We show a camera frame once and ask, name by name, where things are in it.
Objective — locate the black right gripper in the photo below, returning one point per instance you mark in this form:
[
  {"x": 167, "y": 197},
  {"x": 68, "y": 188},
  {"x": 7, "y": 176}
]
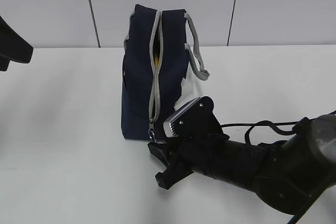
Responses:
[{"x": 183, "y": 156}]

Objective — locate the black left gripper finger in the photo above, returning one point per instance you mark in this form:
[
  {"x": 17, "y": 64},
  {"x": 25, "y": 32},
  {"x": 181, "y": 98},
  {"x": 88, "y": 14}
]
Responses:
[{"x": 13, "y": 47}]

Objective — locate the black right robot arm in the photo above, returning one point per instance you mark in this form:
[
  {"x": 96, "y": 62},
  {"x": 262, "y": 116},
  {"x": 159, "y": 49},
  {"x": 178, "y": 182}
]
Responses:
[{"x": 287, "y": 175}]

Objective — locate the navy and white lunch bag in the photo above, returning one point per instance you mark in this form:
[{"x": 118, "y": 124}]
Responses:
[{"x": 149, "y": 94}]

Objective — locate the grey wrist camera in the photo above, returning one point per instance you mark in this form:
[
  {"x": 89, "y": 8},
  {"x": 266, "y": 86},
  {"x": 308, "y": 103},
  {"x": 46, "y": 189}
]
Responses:
[{"x": 194, "y": 118}]

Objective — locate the yellow banana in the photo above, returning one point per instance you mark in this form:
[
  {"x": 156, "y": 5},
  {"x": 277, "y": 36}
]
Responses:
[{"x": 156, "y": 58}]

